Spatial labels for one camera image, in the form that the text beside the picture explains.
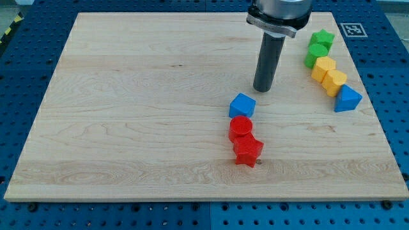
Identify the blue cube block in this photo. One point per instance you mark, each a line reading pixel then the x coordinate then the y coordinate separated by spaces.
pixel 242 105

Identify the green star block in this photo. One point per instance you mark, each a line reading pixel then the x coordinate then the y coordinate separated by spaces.
pixel 323 38

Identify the blue triangle block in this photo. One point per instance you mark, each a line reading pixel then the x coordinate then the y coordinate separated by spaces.
pixel 347 99

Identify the white fiducial marker tag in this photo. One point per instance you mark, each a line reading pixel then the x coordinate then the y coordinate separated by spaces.
pixel 353 30

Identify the green cylinder block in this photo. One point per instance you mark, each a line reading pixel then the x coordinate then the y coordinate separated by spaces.
pixel 314 52

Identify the yellow heart block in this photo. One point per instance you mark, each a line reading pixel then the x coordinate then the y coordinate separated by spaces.
pixel 332 82

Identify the red cylinder block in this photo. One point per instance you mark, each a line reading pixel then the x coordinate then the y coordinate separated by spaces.
pixel 239 126

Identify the light wooden board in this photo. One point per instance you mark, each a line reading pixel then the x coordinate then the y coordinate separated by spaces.
pixel 138 110

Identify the red star block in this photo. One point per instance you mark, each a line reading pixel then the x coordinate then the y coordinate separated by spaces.
pixel 247 150

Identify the yellow hexagon block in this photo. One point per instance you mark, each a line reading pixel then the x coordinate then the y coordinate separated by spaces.
pixel 321 67

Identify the yellow black hazard tape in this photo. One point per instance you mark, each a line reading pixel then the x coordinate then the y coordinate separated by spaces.
pixel 12 28

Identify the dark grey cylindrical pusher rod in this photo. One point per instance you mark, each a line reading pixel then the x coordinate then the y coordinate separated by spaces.
pixel 268 59

